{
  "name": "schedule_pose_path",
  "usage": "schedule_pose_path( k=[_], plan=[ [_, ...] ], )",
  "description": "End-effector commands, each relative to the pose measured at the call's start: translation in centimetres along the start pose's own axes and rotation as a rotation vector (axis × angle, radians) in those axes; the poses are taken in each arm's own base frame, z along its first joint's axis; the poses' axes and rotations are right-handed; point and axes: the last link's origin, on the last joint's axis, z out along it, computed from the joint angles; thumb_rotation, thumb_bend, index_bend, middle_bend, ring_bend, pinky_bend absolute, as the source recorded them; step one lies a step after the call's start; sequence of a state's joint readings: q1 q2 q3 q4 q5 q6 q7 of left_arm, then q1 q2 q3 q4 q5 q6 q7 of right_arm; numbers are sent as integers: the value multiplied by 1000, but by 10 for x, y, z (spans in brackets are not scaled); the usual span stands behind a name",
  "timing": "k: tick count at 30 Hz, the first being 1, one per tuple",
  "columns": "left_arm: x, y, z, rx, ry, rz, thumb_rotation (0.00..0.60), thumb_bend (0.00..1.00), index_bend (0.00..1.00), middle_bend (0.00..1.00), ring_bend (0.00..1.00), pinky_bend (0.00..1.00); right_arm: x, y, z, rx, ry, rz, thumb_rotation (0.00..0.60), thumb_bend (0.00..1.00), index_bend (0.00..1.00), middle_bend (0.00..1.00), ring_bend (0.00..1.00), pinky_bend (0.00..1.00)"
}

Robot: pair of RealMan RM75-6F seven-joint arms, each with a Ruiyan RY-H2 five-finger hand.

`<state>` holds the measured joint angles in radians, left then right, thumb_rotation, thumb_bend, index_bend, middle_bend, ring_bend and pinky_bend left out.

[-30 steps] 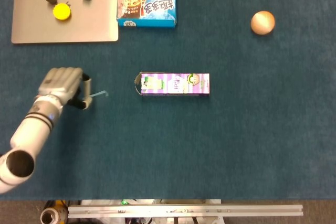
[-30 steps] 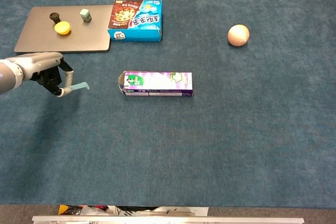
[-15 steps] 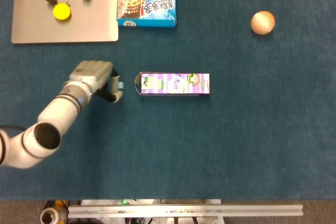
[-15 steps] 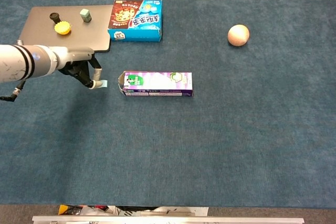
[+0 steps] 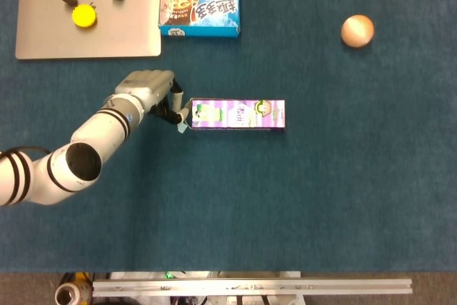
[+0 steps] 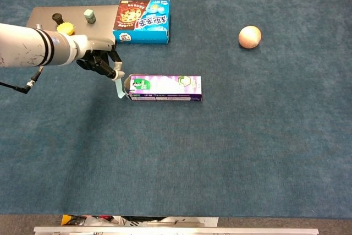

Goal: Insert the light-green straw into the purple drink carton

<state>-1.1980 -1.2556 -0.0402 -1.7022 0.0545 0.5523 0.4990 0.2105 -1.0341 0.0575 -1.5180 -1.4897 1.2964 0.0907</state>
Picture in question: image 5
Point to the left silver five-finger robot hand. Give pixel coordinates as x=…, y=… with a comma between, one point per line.
x=148, y=85

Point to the purple and white carton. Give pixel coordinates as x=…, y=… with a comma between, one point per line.
x=242, y=115

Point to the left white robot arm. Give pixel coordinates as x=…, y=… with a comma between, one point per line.
x=100, y=130

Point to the silver closed laptop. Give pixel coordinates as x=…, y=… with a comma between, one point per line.
x=107, y=33

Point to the blue cookie box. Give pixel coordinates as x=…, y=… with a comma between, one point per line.
x=200, y=1

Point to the yellow ribbed bottle cap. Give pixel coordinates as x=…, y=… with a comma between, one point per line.
x=84, y=15

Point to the blue felt table cloth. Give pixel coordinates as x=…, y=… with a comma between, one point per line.
x=250, y=194

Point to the yellow item under table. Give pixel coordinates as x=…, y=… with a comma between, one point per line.
x=81, y=276

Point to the wooden ball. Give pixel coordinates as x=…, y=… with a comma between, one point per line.
x=357, y=31

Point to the roll of clear tape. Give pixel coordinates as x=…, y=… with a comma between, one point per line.
x=68, y=294

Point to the aluminium profile rail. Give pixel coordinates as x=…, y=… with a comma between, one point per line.
x=250, y=287

